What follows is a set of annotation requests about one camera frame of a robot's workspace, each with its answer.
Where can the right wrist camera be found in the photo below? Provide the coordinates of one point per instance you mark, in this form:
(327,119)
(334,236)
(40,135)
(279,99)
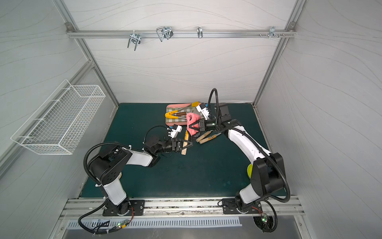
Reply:
(203,109)

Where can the small metal hook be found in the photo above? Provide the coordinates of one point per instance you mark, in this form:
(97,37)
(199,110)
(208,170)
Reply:
(200,32)

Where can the pink checkered tray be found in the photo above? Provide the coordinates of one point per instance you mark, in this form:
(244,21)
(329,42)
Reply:
(173,107)

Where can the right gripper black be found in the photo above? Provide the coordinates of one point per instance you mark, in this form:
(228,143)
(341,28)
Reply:
(201,125)

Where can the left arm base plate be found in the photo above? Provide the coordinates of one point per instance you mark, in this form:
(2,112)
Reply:
(125,208)

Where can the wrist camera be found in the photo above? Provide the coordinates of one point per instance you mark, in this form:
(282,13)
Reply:
(203,109)
(175,130)

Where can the white vent strip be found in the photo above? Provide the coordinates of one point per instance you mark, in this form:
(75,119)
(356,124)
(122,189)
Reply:
(153,223)

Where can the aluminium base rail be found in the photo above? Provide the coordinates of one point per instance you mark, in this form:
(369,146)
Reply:
(177,207)

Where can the metal u-bolt clamp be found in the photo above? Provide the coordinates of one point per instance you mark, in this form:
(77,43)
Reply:
(134,40)
(164,32)

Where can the aluminium crossbar rail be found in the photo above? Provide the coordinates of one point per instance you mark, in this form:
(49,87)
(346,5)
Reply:
(178,34)

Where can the lime green bowl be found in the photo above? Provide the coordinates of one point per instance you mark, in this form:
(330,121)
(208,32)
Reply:
(249,170)

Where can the yellow tipped metal tongs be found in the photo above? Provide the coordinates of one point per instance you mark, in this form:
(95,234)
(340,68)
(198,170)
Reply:
(170,115)

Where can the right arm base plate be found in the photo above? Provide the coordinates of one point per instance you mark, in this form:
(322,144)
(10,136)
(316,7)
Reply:
(235,205)

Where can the metal bracket with bolts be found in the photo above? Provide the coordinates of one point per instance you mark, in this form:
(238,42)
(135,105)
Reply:
(272,34)

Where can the white wire basket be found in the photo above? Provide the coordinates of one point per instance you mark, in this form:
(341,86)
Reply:
(58,125)

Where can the small metal spatula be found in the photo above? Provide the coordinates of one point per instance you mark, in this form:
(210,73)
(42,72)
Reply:
(181,114)

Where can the metal U-bolt clamp left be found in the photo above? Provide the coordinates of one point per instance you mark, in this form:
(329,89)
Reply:
(134,40)

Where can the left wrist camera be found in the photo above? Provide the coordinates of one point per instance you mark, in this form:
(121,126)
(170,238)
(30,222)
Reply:
(175,130)

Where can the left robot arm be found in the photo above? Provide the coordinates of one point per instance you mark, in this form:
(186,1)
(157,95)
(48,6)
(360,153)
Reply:
(104,162)

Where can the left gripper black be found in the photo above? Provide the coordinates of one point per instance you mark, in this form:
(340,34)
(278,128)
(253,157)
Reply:
(179,145)

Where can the pink rag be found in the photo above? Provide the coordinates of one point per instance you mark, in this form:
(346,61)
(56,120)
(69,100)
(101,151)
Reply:
(193,123)

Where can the metal U-bolt clamp middle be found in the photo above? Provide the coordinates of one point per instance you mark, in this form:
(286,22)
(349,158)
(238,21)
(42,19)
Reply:
(164,32)

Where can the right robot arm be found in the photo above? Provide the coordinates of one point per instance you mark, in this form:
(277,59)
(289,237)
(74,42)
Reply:
(268,177)

